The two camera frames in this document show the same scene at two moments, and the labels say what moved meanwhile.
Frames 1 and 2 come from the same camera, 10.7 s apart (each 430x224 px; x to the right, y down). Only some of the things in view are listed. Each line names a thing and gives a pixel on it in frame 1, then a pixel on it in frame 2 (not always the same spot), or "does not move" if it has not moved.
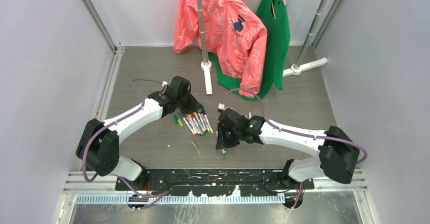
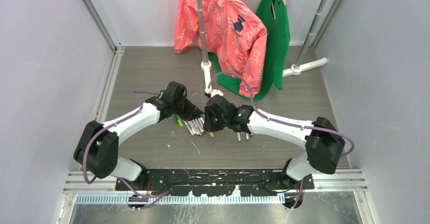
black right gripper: x=222 y=142 -> x=210 y=126
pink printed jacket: x=233 y=33 does not move
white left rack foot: x=207 y=67 does not move
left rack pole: x=202 y=33 does not move
